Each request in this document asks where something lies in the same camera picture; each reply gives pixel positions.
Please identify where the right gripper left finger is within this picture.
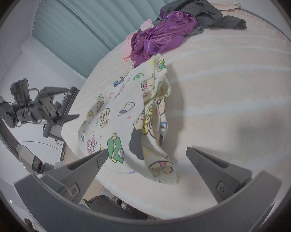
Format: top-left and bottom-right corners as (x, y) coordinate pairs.
(41, 150), (109, 203)

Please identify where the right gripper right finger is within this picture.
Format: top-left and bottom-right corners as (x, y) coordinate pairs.
(186, 147), (253, 205)

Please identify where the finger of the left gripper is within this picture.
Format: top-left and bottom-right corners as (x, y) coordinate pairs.
(56, 114), (80, 125)
(45, 86), (70, 97)

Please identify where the white printed pyjama top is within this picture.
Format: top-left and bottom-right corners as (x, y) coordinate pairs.
(78, 53), (177, 185)

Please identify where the bed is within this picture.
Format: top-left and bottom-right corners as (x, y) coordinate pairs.
(61, 0), (291, 222)

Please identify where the blue-green curtain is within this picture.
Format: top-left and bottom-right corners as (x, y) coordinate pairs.
(32, 0), (112, 79)
(46, 0), (205, 50)

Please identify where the pink garment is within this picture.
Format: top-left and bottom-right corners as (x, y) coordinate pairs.
(122, 18), (153, 62)

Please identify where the purple satin garment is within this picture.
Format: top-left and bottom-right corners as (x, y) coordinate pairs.
(131, 11), (199, 68)

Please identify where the black garment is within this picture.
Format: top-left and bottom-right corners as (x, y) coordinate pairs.
(159, 0), (247, 31)

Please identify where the pale pink pillow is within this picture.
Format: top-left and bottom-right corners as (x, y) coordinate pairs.
(208, 0), (241, 11)

